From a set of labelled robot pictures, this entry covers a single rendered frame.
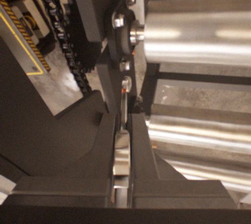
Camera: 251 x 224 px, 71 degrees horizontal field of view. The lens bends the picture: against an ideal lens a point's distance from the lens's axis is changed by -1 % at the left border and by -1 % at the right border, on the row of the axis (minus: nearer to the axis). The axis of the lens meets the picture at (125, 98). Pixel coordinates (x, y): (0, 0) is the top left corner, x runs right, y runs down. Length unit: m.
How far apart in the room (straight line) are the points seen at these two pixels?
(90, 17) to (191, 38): 0.16
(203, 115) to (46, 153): 0.43
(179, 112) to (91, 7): 0.36
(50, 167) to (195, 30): 0.27
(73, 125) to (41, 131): 0.08
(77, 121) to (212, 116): 0.39
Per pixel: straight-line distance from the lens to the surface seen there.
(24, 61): 1.53
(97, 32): 0.31
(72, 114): 0.24
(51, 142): 0.19
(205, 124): 0.52
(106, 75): 0.35
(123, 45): 0.35
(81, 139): 0.27
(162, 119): 0.52
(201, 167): 0.79
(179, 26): 0.32
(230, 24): 0.33
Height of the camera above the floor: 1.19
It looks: 40 degrees down
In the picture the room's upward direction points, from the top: 162 degrees counter-clockwise
